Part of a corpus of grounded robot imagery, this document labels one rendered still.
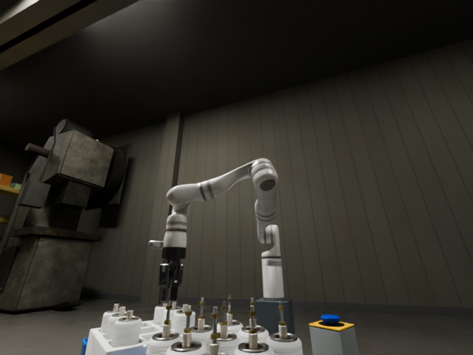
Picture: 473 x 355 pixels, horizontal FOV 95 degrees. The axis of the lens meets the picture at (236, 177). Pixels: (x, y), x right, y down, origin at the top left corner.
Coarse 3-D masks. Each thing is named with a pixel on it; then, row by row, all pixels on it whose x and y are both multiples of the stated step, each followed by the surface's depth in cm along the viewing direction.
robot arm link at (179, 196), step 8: (192, 184) 77; (200, 184) 76; (168, 192) 74; (176, 192) 74; (184, 192) 74; (192, 192) 75; (200, 192) 75; (168, 200) 74; (176, 200) 73; (184, 200) 74; (192, 200) 75; (200, 200) 76
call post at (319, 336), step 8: (312, 328) 48; (320, 328) 46; (352, 328) 47; (312, 336) 47; (320, 336) 46; (328, 336) 45; (336, 336) 44; (344, 336) 44; (352, 336) 46; (312, 344) 47; (320, 344) 46; (328, 344) 44; (336, 344) 43; (344, 344) 43; (352, 344) 45; (320, 352) 45; (328, 352) 44; (336, 352) 43; (344, 352) 42; (352, 352) 44
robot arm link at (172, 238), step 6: (168, 234) 70; (174, 234) 70; (180, 234) 71; (186, 234) 73; (168, 240) 69; (174, 240) 69; (180, 240) 70; (186, 240) 72; (150, 246) 68; (156, 246) 69; (162, 246) 70; (168, 246) 68; (174, 246) 68; (180, 246) 69; (186, 246) 72
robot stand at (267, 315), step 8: (256, 304) 92; (264, 304) 91; (272, 304) 90; (288, 304) 89; (256, 312) 91; (264, 312) 90; (272, 312) 89; (288, 312) 87; (256, 320) 90; (264, 320) 89; (272, 320) 88; (280, 320) 87; (288, 320) 86; (272, 328) 87; (288, 328) 85
